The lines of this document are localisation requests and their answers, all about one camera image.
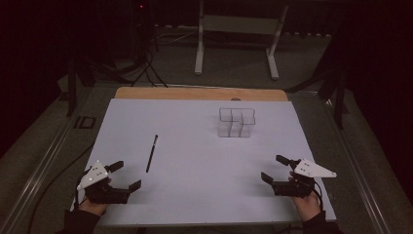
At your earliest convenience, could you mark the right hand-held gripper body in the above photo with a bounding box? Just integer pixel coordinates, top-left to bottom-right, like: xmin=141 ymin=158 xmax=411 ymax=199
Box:
xmin=272 ymin=158 xmax=338 ymax=199

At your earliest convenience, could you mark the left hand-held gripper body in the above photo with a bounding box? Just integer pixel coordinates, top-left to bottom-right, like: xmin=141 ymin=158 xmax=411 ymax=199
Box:
xmin=76 ymin=159 xmax=131 ymax=206

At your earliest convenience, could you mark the person's left hand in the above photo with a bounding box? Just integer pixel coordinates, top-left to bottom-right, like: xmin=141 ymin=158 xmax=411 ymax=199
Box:
xmin=78 ymin=198 xmax=108 ymax=217

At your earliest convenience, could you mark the person's right hand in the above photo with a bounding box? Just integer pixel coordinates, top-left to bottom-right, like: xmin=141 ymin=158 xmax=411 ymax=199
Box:
xmin=290 ymin=190 xmax=323 ymax=223

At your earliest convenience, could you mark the black pen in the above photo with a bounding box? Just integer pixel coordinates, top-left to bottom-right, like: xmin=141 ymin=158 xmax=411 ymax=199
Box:
xmin=145 ymin=134 xmax=160 ymax=174

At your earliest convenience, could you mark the black rectangular floor marker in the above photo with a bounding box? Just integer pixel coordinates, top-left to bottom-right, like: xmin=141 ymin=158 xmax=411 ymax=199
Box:
xmin=73 ymin=115 xmax=97 ymax=131

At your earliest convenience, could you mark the clear acrylic organizer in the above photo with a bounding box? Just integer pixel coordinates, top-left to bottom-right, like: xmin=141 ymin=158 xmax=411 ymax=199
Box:
xmin=216 ymin=107 xmax=257 ymax=138

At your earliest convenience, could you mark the white table mat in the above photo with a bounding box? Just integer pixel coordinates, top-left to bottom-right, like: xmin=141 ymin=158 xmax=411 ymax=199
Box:
xmin=71 ymin=97 xmax=338 ymax=227

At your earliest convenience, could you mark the black tripod stand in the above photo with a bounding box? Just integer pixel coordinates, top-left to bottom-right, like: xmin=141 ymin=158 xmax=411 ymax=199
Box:
xmin=285 ymin=30 xmax=351 ymax=131
xmin=65 ymin=58 xmax=134 ymax=118

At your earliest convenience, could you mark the white metal stand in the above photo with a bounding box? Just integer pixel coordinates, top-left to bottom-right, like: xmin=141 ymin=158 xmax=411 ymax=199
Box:
xmin=193 ymin=0 xmax=290 ymax=81

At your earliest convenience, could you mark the right hand-held gripper cable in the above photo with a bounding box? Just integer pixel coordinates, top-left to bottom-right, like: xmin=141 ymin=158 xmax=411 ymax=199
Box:
xmin=312 ymin=180 xmax=324 ymax=213

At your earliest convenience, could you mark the black floor cable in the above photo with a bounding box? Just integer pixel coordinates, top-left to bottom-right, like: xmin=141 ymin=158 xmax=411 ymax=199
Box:
xmin=26 ymin=141 xmax=95 ymax=234

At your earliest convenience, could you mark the metal floor rail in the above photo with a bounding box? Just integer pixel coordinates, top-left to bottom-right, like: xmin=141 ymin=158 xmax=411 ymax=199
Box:
xmin=0 ymin=85 xmax=113 ymax=234
xmin=316 ymin=92 xmax=393 ymax=234

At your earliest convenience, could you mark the black stand with cables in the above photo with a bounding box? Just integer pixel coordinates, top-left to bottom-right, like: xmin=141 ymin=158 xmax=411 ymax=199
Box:
xmin=129 ymin=0 xmax=169 ymax=89

